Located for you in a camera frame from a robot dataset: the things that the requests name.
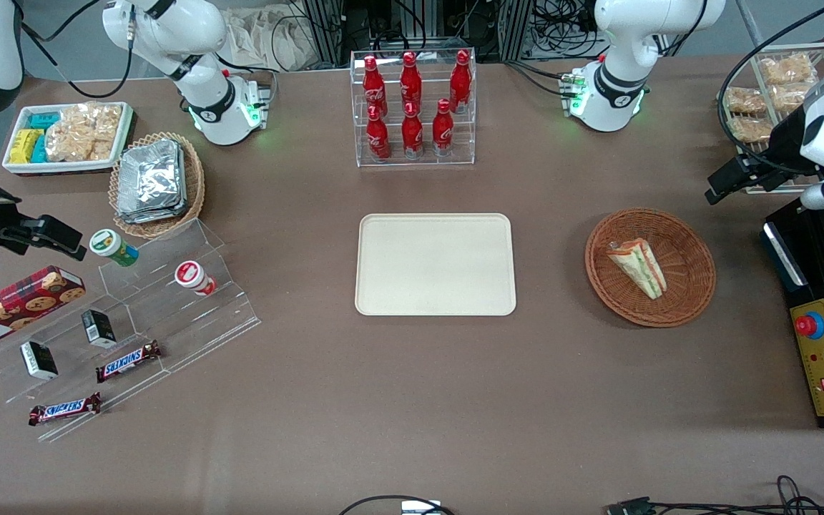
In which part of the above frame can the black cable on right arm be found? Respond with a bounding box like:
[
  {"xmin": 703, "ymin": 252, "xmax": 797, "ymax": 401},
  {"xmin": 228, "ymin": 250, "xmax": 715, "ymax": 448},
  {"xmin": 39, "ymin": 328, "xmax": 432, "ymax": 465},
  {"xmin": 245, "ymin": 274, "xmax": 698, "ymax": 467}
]
[{"xmin": 20, "ymin": 0, "xmax": 135, "ymax": 99}]

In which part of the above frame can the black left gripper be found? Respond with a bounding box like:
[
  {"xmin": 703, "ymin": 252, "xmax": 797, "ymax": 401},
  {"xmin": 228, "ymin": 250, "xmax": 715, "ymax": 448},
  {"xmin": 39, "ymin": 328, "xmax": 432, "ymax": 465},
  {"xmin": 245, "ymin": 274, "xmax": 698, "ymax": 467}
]
[{"xmin": 705, "ymin": 114, "xmax": 822, "ymax": 207}]

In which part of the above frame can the small black box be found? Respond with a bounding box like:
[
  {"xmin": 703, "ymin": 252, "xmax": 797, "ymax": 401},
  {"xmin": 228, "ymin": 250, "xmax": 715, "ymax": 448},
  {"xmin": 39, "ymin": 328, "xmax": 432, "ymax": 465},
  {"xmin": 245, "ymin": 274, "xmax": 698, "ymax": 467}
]
[
  {"xmin": 81, "ymin": 308, "xmax": 118, "ymax": 350},
  {"xmin": 20, "ymin": 340, "xmax": 59, "ymax": 381}
]

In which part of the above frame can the green lidded snack cup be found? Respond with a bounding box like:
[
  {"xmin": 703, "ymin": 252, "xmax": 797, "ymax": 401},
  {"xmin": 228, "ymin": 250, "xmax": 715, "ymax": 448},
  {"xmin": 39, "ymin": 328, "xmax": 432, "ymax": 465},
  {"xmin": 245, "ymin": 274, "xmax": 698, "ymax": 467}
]
[{"xmin": 89, "ymin": 228, "xmax": 140, "ymax": 268}]

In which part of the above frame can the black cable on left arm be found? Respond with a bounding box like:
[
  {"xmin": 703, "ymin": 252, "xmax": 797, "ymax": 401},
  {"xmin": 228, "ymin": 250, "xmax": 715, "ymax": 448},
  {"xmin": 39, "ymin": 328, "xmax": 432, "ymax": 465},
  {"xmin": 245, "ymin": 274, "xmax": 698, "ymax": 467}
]
[{"xmin": 717, "ymin": 6, "xmax": 824, "ymax": 177}]

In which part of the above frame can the black tangled cable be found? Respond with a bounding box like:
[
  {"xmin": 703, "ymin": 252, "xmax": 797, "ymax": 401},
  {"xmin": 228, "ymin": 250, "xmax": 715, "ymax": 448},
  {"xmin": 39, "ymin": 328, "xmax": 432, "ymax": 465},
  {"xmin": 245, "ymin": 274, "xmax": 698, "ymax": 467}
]
[{"xmin": 604, "ymin": 474, "xmax": 824, "ymax": 515}]

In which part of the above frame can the clear acrylic bottle rack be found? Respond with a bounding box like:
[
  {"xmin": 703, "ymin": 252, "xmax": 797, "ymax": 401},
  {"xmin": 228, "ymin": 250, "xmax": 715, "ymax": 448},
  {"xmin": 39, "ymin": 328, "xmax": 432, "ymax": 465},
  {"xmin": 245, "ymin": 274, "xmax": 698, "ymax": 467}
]
[{"xmin": 350, "ymin": 48, "xmax": 478, "ymax": 170}]

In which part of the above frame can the white rectangular snack tray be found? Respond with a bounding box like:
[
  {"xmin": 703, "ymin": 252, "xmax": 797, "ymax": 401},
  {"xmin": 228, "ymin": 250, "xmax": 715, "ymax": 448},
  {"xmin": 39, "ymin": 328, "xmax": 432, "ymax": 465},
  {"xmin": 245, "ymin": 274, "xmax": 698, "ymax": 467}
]
[{"xmin": 1, "ymin": 101, "xmax": 136, "ymax": 177}]

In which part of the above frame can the red cola bottle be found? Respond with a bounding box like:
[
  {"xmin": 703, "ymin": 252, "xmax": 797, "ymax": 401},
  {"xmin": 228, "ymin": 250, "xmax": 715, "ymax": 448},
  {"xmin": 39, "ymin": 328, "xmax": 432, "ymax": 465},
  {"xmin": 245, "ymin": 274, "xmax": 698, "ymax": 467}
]
[
  {"xmin": 366, "ymin": 105, "xmax": 392, "ymax": 162},
  {"xmin": 449, "ymin": 49, "xmax": 473, "ymax": 115},
  {"xmin": 401, "ymin": 102, "xmax": 426, "ymax": 160},
  {"xmin": 399, "ymin": 51, "xmax": 424, "ymax": 115},
  {"xmin": 363, "ymin": 55, "xmax": 388, "ymax": 119},
  {"xmin": 431, "ymin": 98, "xmax": 456, "ymax": 157}
]

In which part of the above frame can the white wire rack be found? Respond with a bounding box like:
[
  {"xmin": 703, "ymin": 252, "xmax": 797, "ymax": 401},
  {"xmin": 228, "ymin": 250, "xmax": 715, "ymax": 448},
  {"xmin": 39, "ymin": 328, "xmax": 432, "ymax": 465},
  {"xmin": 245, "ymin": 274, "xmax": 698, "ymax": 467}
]
[{"xmin": 715, "ymin": 41, "xmax": 824, "ymax": 196}]

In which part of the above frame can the clear bag of fried snacks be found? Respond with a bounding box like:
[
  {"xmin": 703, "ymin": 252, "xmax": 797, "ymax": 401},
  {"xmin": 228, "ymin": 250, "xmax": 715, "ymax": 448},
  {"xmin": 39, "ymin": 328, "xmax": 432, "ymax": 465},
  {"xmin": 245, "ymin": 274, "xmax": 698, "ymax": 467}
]
[
  {"xmin": 725, "ymin": 86, "xmax": 768, "ymax": 115},
  {"xmin": 771, "ymin": 82, "xmax": 817, "ymax": 113},
  {"xmin": 759, "ymin": 53, "xmax": 818, "ymax": 87},
  {"xmin": 727, "ymin": 115, "xmax": 776, "ymax": 143}
]

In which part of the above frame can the yellow snack packet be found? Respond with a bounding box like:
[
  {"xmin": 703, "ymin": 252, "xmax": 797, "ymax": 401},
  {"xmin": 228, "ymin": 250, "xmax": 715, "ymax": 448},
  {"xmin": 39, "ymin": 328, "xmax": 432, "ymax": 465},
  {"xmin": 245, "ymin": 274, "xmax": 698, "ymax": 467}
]
[{"xmin": 9, "ymin": 128, "xmax": 45, "ymax": 165}]

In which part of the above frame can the beige cloth bag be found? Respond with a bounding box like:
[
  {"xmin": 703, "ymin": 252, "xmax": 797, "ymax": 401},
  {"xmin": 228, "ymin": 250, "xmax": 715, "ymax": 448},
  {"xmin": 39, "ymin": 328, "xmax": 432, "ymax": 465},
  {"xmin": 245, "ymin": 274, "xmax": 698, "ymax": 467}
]
[{"xmin": 225, "ymin": 6, "xmax": 315, "ymax": 73}]

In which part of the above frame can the clear bag of rice crackers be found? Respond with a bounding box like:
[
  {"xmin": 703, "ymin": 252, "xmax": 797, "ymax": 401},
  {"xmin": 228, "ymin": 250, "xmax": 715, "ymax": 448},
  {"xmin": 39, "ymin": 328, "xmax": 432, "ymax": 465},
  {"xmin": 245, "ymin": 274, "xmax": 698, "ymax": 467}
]
[{"xmin": 44, "ymin": 102, "xmax": 124, "ymax": 162}]

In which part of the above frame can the beige plastic tray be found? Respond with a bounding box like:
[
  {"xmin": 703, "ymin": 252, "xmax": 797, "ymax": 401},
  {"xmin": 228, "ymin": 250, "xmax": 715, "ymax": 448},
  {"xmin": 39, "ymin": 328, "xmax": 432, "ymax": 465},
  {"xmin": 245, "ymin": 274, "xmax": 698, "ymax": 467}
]
[{"xmin": 354, "ymin": 212, "xmax": 518, "ymax": 317}]

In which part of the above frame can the silver foil packet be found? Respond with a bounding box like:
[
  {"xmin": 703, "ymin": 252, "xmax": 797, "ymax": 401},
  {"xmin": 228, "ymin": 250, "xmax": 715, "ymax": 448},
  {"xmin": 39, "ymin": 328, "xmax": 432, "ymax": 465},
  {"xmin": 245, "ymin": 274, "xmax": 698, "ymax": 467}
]
[
  {"xmin": 116, "ymin": 197, "xmax": 188, "ymax": 225},
  {"xmin": 119, "ymin": 139, "xmax": 185, "ymax": 212}
]

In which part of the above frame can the round brown wicker basket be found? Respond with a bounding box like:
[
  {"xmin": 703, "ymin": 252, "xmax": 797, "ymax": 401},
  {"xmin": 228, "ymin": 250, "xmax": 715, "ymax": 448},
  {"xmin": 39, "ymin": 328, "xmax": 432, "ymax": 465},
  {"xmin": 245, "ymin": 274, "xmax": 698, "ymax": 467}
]
[{"xmin": 584, "ymin": 207, "xmax": 717, "ymax": 329}]

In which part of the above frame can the oval wicker basket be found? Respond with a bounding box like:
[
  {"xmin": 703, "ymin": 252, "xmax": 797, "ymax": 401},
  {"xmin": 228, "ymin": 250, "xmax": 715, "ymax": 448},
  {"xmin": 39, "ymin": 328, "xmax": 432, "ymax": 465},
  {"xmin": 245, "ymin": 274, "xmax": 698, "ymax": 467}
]
[{"xmin": 107, "ymin": 131, "xmax": 207, "ymax": 240}]

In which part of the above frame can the black cable with white plug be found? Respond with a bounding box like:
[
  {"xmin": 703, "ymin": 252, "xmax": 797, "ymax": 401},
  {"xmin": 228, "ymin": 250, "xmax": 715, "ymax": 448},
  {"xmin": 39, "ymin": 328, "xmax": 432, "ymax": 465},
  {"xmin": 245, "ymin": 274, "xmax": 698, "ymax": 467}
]
[{"xmin": 338, "ymin": 494, "xmax": 457, "ymax": 515}]

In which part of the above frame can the clear acrylic stepped display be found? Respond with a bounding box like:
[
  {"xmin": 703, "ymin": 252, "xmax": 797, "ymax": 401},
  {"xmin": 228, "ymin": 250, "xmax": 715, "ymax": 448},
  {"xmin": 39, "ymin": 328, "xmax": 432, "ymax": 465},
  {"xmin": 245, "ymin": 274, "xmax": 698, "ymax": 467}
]
[{"xmin": 0, "ymin": 217, "xmax": 263, "ymax": 445}]

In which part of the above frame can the red tartan cookie box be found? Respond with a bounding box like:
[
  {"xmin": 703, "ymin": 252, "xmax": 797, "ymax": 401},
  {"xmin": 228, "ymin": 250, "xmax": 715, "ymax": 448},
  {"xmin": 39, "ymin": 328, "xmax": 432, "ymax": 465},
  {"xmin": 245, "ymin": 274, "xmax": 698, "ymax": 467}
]
[{"xmin": 0, "ymin": 265, "xmax": 87, "ymax": 354}]

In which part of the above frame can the triangle sandwich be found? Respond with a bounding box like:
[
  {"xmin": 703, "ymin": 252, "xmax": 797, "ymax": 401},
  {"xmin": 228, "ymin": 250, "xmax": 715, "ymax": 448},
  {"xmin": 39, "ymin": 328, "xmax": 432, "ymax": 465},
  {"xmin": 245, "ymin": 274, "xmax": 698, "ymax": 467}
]
[{"xmin": 606, "ymin": 237, "xmax": 668, "ymax": 300}]

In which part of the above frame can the brown Snickers bar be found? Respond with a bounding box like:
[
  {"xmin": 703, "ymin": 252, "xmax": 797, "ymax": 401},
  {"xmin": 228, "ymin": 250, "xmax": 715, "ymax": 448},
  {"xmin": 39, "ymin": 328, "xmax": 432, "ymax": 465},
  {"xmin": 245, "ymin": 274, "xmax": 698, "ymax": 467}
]
[
  {"xmin": 28, "ymin": 391, "xmax": 103, "ymax": 428},
  {"xmin": 94, "ymin": 340, "xmax": 163, "ymax": 384}
]

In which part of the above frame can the red lidded snack cup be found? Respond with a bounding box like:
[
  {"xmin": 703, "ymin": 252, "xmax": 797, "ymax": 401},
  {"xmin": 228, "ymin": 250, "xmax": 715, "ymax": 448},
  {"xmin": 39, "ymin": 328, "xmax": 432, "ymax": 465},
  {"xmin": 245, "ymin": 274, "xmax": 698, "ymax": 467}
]
[{"xmin": 174, "ymin": 260, "xmax": 218, "ymax": 298}]

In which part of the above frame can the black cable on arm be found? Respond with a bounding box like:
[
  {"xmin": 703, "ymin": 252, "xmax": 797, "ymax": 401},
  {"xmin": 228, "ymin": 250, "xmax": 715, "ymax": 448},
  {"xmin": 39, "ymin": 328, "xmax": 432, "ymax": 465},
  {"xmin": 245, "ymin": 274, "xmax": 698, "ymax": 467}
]
[
  {"xmin": 20, "ymin": 0, "xmax": 135, "ymax": 99},
  {"xmin": 717, "ymin": 6, "xmax": 824, "ymax": 177}
]

